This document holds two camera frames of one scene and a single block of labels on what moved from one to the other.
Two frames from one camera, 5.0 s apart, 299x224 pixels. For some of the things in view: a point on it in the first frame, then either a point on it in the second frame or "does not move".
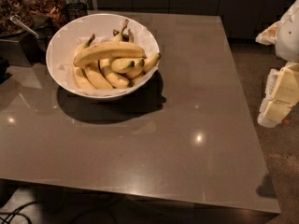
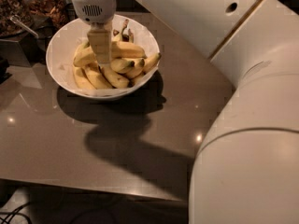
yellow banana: [98, 50] does not move
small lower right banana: [135, 80] does not move
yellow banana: [115, 78] does not move
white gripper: [288, 38] → [93, 8]
